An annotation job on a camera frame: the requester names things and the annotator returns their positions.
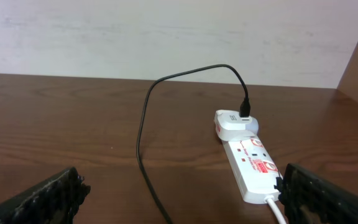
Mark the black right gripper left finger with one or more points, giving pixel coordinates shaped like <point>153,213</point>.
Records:
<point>54,200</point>

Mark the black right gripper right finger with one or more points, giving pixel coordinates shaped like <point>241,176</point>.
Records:
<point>308,198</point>

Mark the white USB charger adapter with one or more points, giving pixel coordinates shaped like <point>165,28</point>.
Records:
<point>231,127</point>

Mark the white power strip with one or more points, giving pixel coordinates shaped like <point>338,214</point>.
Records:
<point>254,170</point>

